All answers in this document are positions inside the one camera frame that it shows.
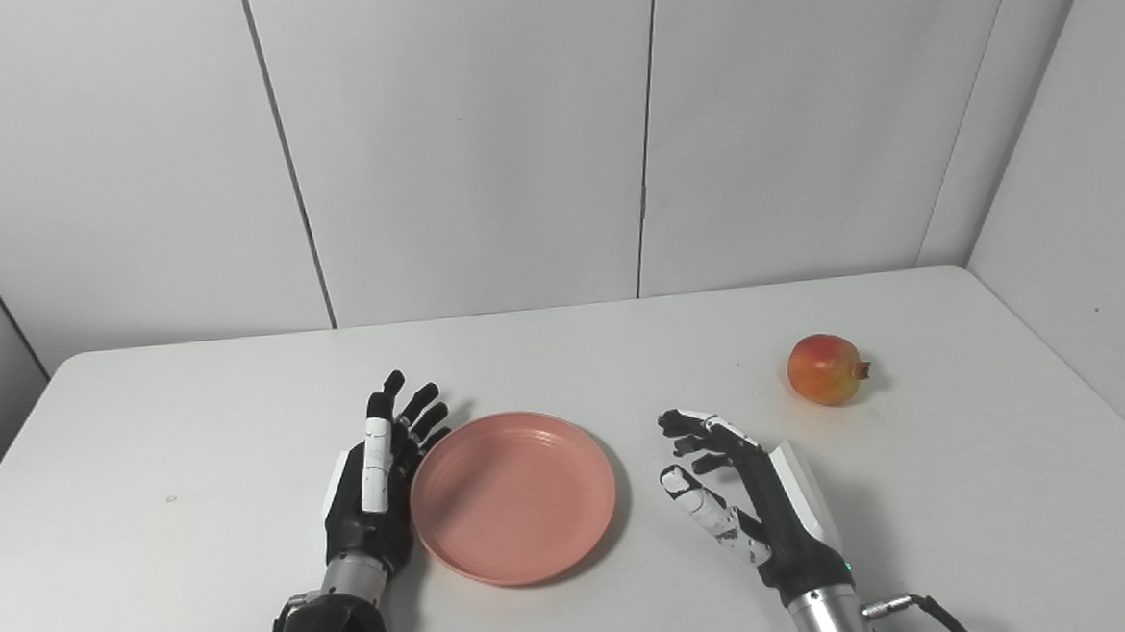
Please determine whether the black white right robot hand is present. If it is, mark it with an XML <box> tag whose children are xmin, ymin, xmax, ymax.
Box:
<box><xmin>656</xmin><ymin>399</ymin><xmax>858</xmax><ymax>615</ymax></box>

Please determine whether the pink round plate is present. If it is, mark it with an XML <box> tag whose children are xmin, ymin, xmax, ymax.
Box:
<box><xmin>405</xmin><ymin>407</ymin><xmax>622</xmax><ymax>593</ymax></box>

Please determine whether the red yellow pomegranate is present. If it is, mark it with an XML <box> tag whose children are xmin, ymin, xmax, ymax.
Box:
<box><xmin>785</xmin><ymin>331</ymin><xmax>873</xmax><ymax>409</ymax></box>

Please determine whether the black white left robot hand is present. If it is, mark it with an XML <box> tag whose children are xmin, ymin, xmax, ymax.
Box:
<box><xmin>314</xmin><ymin>367</ymin><xmax>461</xmax><ymax>585</ymax></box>

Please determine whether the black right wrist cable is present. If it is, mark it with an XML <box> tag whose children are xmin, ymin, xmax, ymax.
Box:
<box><xmin>862</xmin><ymin>591</ymin><xmax>973</xmax><ymax>632</ymax></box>

